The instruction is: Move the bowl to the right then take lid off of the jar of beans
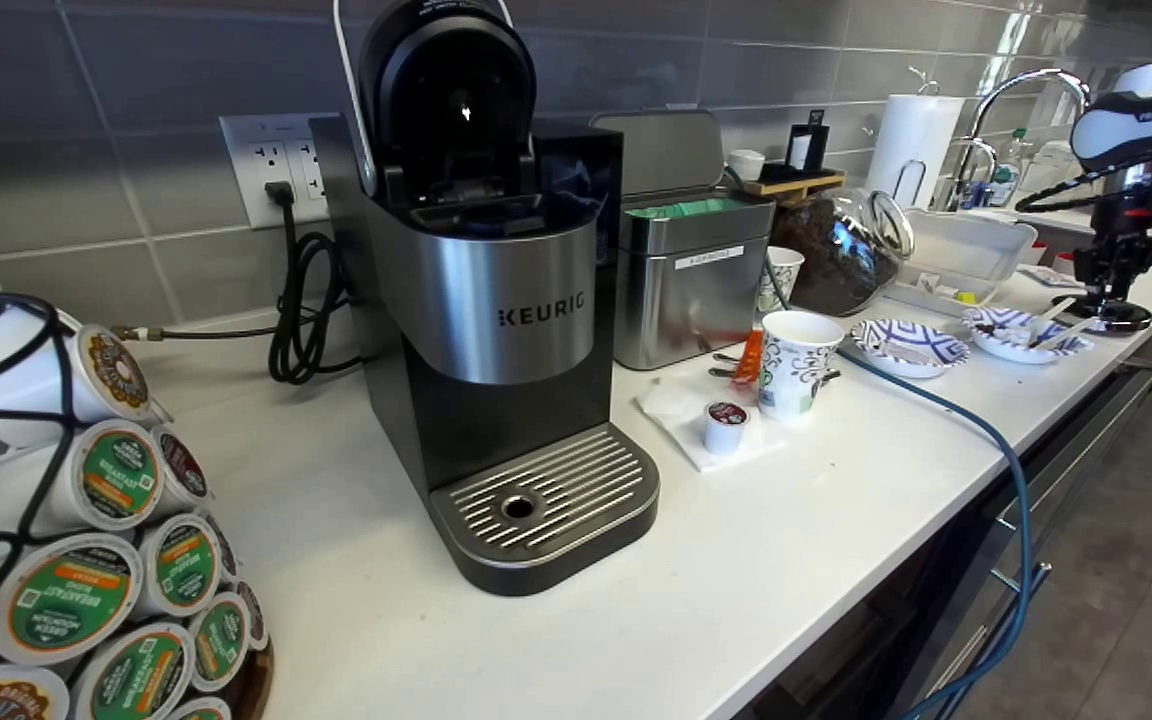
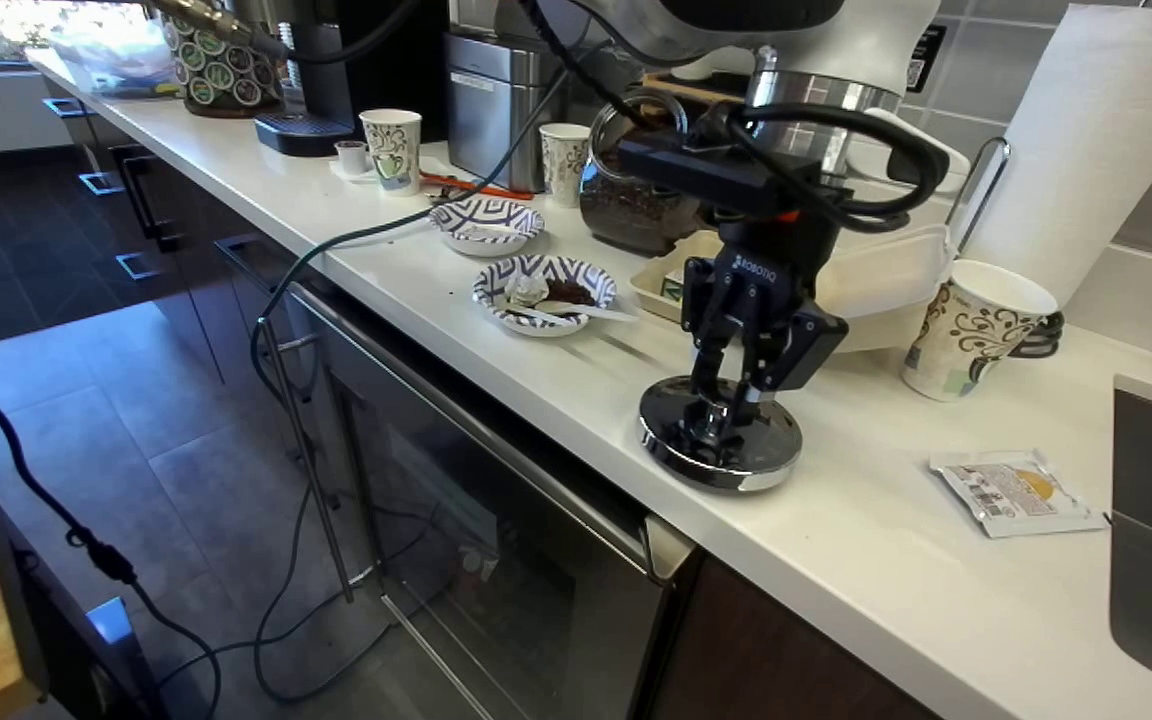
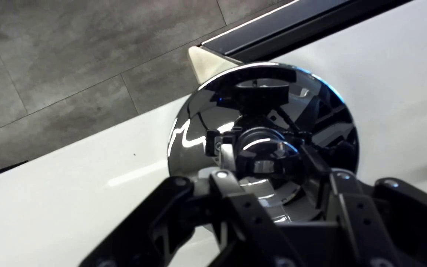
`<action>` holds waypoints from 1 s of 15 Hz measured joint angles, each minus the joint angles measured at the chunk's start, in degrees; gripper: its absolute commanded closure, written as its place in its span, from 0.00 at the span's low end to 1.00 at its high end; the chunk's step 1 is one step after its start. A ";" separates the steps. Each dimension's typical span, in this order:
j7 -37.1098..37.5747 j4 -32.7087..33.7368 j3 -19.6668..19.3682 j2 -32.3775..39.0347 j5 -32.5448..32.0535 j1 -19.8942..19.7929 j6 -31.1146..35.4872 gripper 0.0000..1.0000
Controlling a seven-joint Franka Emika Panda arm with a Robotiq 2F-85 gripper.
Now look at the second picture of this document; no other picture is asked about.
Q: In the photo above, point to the white paper towel roll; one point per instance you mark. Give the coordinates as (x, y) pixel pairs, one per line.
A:
(1096, 147)

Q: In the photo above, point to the large patterned paper cup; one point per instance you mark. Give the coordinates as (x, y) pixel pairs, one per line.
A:
(969, 334)

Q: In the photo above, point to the blue white patterned bowl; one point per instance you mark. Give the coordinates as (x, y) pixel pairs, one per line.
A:
(487, 227)

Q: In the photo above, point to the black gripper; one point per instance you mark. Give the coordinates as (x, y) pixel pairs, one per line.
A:
(777, 266)

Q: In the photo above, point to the metal paper towel holder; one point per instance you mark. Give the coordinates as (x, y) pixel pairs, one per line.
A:
(983, 185)

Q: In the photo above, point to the black silver Keurig coffee machine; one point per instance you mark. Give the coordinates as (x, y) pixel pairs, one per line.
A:
(362, 81)

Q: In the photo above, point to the clear plastic bag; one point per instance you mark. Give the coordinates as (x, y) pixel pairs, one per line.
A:
(110, 55)

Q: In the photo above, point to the beige cutting board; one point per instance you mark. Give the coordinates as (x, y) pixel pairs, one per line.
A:
(884, 285)

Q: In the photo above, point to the round glass jar lid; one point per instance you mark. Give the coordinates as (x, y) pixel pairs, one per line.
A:
(736, 454)

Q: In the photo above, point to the red orange small utensil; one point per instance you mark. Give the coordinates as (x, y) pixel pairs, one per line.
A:
(476, 190)

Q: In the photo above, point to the glass kettle with dark lid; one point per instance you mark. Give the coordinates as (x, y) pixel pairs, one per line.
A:
(620, 217)

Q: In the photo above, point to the dark glossy dishwasher front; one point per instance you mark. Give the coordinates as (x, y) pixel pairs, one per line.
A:
(497, 563)

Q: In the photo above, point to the flat printed sachet packet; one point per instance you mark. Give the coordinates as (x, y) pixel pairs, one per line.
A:
(1015, 499)

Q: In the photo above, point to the black wall sign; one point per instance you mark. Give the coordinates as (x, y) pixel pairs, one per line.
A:
(930, 60)

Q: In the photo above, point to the stainless steel countertop bin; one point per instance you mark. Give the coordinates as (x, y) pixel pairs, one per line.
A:
(497, 114)

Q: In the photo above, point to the patterned plate with food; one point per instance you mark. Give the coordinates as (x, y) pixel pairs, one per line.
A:
(528, 278)

